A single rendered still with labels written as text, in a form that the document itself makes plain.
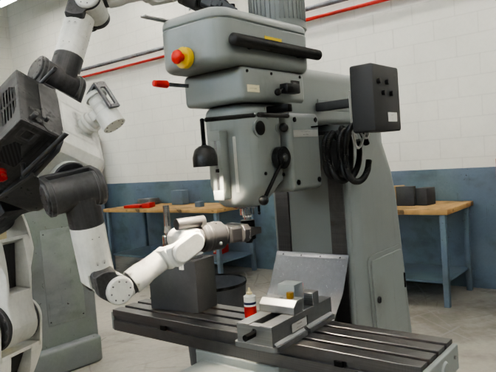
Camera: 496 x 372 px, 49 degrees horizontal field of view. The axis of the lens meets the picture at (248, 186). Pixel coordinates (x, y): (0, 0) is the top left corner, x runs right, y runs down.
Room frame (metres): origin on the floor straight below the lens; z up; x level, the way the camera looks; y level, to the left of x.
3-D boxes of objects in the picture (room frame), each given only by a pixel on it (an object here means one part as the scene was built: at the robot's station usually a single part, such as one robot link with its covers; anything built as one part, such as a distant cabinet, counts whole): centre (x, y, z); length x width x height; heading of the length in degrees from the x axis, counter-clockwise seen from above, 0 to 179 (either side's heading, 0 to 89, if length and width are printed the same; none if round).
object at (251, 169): (1.75, 0.01, 1.47); 0.21 x 0.19 x 0.32; 51
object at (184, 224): (1.63, 0.18, 1.24); 0.11 x 0.11 x 0.11; 36
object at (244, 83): (1.78, -0.02, 1.68); 0.34 x 0.24 x 0.10; 141
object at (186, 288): (1.99, 0.27, 1.03); 0.22 x 0.12 x 0.20; 58
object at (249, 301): (1.76, 0.02, 0.98); 0.04 x 0.04 x 0.11
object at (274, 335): (1.62, -0.09, 0.98); 0.35 x 0.15 x 0.11; 143
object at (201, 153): (1.57, 0.12, 1.48); 0.07 x 0.07 x 0.06
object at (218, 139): (1.66, 0.08, 1.45); 0.04 x 0.04 x 0.21; 51
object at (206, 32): (1.75, 0.00, 1.81); 0.47 x 0.26 x 0.16; 141
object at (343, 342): (1.74, 0.01, 0.89); 1.24 x 0.23 x 0.08; 51
